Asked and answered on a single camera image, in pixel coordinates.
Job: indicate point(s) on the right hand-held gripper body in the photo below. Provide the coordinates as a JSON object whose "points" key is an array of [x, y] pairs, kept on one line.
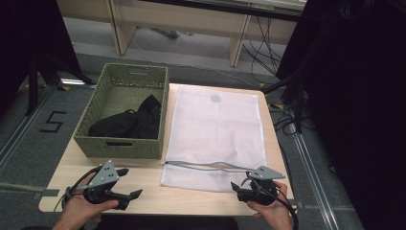
{"points": [[265, 174]]}

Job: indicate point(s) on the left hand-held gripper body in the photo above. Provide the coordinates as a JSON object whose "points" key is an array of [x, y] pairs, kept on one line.
{"points": [[103, 179]]}

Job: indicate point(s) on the black cloth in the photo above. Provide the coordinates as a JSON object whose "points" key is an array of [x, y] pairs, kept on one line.
{"points": [[127, 126]]}

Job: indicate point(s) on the white mesh laundry bag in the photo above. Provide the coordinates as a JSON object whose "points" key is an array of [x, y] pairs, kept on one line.
{"points": [[217, 134]]}

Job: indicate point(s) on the green woven basket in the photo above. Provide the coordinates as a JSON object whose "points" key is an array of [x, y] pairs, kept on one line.
{"points": [[127, 76]]}

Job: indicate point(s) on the person's right hand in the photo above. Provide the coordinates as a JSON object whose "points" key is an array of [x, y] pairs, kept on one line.
{"points": [[276, 214]]}

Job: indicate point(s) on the person's left hand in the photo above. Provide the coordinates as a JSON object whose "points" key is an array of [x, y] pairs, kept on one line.
{"points": [[75, 207]]}

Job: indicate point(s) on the person's dark clothing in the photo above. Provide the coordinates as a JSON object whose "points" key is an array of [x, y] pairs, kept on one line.
{"points": [[166, 223]]}

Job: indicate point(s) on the black metal stand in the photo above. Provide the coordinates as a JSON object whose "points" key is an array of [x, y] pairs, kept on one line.
{"points": [[295, 96], [33, 86]]}

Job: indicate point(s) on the black curtain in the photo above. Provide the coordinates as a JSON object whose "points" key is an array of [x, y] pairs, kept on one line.
{"points": [[28, 38], [357, 96]]}

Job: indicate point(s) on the grey power strip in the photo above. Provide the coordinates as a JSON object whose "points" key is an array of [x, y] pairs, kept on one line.
{"points": [[166, 32]]}

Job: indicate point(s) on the light wooden desk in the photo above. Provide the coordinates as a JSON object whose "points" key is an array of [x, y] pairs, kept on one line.
{"points": [[178, 16]]}

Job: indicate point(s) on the metal floor rail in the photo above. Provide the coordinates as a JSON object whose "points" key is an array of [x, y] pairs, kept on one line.
{"points": [[314, 182], [22, 127]]}

